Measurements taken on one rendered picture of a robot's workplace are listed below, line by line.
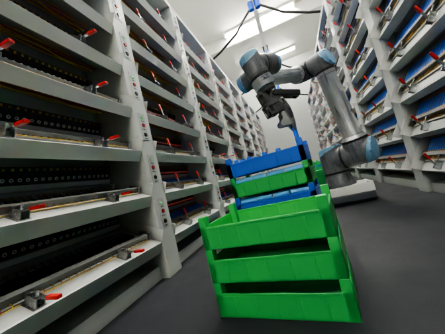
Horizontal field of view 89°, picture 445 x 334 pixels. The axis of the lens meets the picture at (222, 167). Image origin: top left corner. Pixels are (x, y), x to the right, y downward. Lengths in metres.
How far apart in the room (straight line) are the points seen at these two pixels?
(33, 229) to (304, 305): 0.61
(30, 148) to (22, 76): 0.19
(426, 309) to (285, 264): 0.25
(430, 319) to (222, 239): 0.39
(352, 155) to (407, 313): 1.10
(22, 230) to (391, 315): 0.76
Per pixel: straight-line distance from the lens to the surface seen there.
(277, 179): 0.84
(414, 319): 0.58
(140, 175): 1.00
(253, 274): 0.56
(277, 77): 1.37
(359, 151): 1.55
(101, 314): 0.83
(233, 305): 0.62
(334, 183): 1.62
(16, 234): 0.66
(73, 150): 0.78
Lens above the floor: 0.31
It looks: 4 degrees up
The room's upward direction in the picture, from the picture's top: 14 degrees counter-clockwise
